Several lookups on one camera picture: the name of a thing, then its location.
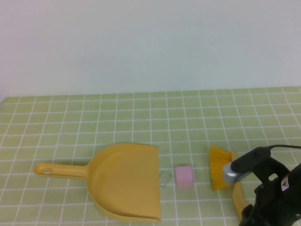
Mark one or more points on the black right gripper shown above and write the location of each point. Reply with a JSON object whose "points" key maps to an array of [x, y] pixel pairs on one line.
{"points": [[268, 207]]}

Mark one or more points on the small pink cube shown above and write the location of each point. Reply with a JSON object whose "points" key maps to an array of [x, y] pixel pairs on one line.
{"points": [[184, 177]]}

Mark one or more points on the yellow plastic dustpan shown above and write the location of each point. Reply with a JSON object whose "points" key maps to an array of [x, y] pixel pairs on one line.
{"points": [[127, 183]]}

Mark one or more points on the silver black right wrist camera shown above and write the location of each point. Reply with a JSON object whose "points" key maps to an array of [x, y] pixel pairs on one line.
{"points": [[231, 176]]}

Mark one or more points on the black right camera mount bracket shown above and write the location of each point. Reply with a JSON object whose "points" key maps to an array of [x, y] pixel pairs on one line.
{"points": [[279, 166]]}

